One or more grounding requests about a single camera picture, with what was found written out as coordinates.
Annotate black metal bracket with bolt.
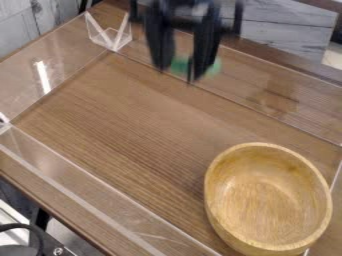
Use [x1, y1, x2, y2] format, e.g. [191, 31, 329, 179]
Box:
[45, 243, 78, 256]

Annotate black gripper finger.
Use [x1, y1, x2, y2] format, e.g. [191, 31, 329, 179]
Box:
[145, 0, 175, 71]
[187, 0, 222, 82]

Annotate black cable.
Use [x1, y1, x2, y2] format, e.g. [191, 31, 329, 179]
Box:
[0, 223, 49, 256]

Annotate green rectangular block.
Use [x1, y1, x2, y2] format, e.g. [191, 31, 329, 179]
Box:
[170, 57, 222, 76]

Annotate brown wooden bowl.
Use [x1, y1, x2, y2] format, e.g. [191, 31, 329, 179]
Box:
[204, 142, 333, 256]

